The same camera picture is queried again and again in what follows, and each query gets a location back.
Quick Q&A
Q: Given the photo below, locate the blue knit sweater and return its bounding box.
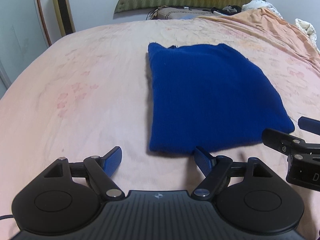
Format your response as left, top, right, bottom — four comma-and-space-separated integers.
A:
148, 43, 295, 154

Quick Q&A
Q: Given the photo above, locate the glass floral wardrobe door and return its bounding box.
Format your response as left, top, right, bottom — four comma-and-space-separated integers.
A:
0, 0, 48, 96

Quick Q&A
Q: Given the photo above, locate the black clothes pile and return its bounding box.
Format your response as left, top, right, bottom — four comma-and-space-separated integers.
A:
210, 5, 242, 16

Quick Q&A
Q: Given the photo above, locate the peach blanket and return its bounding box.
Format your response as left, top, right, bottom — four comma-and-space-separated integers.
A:
201, 8, 319, 75

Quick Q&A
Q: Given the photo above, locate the gold tower fan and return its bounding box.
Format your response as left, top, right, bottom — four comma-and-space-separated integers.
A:
53, 0, 75, 36

